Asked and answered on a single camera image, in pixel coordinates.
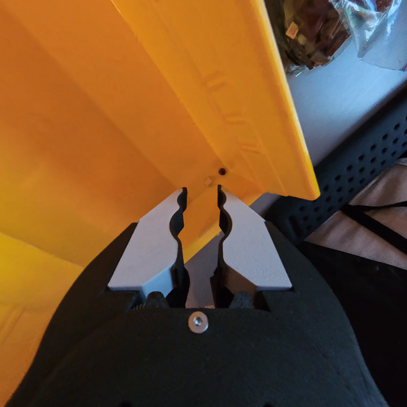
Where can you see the yellow plastic bin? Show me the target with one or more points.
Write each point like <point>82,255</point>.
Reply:
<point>111,127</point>

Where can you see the person's pale garment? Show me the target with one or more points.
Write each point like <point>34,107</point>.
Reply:
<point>375,229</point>

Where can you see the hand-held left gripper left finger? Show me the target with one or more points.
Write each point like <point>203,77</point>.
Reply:
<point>149,254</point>

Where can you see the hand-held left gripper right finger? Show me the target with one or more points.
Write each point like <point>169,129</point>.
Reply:
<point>254,254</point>

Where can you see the clear zip bag green seal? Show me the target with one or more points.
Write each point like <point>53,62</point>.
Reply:
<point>375,31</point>

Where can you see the black perforated chair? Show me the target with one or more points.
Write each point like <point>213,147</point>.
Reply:
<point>349,165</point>

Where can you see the grey desk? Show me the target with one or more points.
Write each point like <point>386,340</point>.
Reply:
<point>334,105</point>

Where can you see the pile of mixed toy bricks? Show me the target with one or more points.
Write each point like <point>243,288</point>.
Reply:
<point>314,31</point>

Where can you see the person's dark jacket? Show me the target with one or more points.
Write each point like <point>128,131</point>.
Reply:
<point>365,318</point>

